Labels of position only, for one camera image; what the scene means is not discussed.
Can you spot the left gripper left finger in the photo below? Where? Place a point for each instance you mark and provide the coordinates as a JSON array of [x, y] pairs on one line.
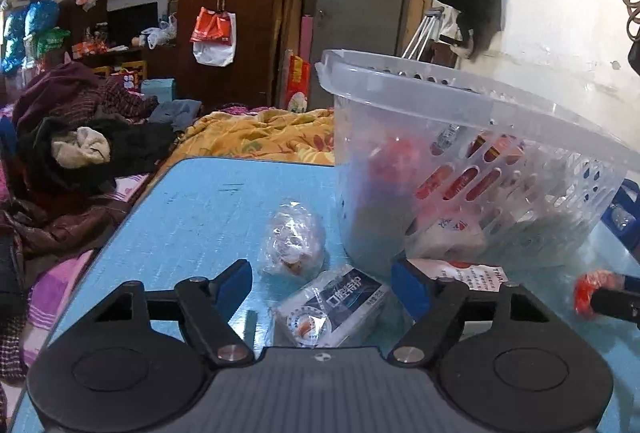
[[207, 305]]

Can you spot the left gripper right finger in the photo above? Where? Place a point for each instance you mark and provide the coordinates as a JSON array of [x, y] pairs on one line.
[[434, 306]]

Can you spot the small red packet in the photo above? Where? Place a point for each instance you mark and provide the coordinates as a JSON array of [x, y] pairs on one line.
[[589, 283]]

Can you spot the white red paper packet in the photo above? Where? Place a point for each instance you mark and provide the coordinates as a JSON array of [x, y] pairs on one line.
[[477, 277]]

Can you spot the small clear plastic bag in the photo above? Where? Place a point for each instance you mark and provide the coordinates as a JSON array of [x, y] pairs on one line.
[[293, 243]]

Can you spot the blue white toothpaste box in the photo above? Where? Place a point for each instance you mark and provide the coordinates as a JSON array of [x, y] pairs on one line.
[[339, 308]]

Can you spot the white plastic laundry basket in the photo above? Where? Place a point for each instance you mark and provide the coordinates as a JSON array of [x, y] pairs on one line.
[[439, 164]]

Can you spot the yellow floral blanket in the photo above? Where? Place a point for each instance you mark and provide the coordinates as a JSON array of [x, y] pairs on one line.
[[269, 135]]

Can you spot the pile of dark clothes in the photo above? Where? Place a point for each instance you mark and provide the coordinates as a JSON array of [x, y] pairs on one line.
[[73, 136]]

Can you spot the red white plastic bag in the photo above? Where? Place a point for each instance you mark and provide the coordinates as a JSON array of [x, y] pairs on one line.
[[214, 38]]

